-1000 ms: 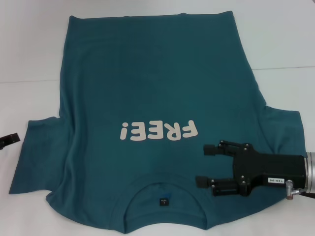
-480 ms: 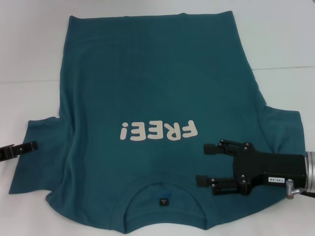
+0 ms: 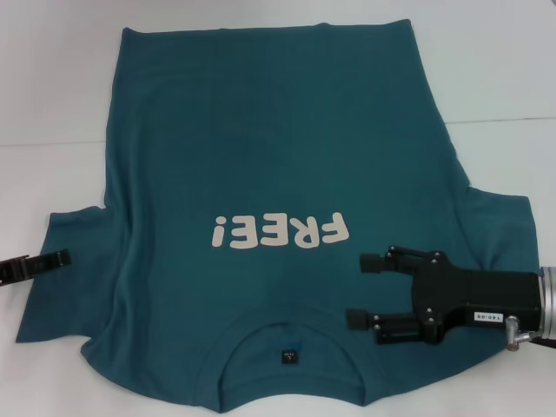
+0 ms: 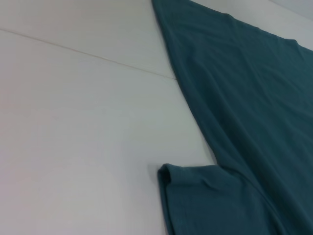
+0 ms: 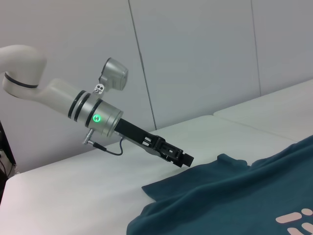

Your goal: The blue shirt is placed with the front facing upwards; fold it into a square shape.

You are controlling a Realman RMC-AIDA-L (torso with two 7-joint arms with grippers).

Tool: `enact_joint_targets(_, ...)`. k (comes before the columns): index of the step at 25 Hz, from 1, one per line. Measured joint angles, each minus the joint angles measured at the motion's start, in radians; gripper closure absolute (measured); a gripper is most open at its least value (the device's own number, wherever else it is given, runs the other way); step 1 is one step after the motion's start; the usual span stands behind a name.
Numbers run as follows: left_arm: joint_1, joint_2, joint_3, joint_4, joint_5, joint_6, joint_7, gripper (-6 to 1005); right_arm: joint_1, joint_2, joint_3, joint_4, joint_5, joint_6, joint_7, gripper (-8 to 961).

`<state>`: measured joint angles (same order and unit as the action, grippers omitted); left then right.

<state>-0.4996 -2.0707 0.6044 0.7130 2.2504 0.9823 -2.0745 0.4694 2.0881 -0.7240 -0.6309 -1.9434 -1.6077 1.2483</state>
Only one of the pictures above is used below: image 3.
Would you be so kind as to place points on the teal t-shirt with FREE print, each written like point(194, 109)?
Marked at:
point(282, 152)

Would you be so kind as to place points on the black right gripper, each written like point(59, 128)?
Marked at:
point(478, 295)

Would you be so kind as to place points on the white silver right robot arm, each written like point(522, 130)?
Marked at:
point(549, 299)

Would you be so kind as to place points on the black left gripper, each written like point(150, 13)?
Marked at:
point(13, 270)

